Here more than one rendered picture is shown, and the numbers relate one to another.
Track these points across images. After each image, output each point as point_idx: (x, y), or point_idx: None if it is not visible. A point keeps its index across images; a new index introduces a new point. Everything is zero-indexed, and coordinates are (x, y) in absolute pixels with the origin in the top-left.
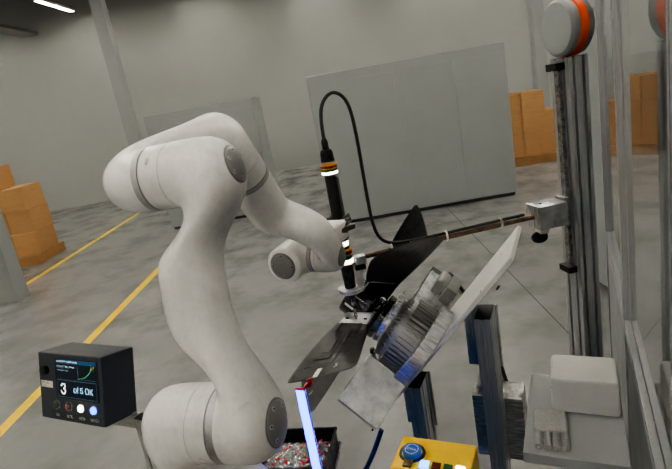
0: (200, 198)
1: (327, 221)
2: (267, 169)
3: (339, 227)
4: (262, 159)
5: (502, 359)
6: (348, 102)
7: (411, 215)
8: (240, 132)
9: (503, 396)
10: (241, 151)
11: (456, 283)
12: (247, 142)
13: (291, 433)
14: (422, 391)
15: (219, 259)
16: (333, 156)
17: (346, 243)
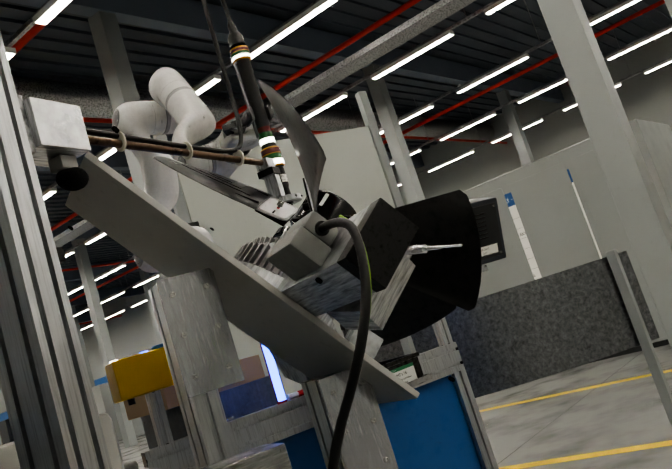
0: None
1: (173, 135)
2: (167, 98)
3: (222, 131)
4: (166, 92)
5: (184, 384)
6: None
7: (270, 98)
8: (151, 82)
9: (207, 456)
10: (154, 94)
11: (283, 242)
12: (154, 87)
13: (398, 365)
14: (308, 394)
15: (141, 164)
16: (230, 42)
17: (260, 144)
